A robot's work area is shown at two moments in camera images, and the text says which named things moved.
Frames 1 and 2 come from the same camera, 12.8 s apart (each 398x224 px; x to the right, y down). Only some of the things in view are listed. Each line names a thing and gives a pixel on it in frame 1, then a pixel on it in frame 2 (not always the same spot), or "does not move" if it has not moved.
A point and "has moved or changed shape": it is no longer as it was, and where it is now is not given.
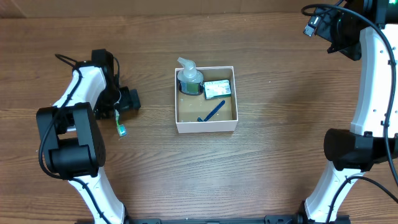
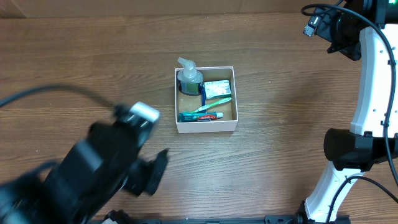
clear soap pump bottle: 189,79 does not move
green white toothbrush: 121,128 has moved or changed shape
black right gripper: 329,23 does not move
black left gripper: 130,99 → 140,170
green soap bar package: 217,89 does not move
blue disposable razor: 212,112 → 203,97
